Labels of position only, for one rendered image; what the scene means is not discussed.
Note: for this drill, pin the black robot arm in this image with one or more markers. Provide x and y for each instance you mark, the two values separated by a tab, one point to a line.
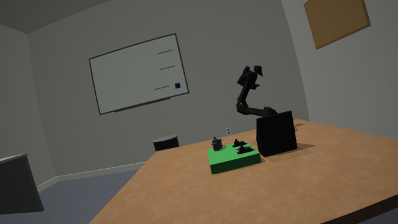
246	80

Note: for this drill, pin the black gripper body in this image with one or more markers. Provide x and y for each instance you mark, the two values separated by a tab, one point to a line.
257	68

